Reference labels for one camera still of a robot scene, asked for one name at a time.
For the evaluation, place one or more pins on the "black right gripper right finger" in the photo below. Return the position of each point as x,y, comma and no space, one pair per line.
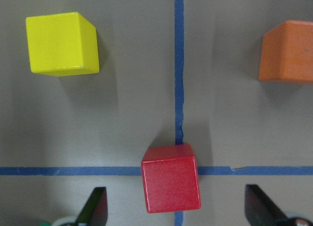
260,210

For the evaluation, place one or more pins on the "red wooden block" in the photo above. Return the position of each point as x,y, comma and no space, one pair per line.
170,179

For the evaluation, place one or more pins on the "yellow wooden block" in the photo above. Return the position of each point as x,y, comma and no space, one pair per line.
62,45

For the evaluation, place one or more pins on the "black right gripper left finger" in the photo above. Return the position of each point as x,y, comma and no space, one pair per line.
95,210

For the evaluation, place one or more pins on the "orange wooden block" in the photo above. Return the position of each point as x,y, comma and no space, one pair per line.
287,54

